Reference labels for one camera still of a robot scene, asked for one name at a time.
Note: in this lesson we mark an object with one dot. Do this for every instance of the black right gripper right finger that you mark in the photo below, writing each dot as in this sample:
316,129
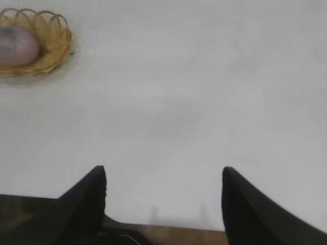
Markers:
250,217

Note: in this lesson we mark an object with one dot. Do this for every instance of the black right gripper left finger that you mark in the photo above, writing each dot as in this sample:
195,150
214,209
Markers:
81,217

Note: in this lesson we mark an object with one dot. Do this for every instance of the yellow woven wicker basket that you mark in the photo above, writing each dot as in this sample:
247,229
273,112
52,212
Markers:
55,38

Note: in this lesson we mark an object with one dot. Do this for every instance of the pink peach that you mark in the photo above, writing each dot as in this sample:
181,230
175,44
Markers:
18,46

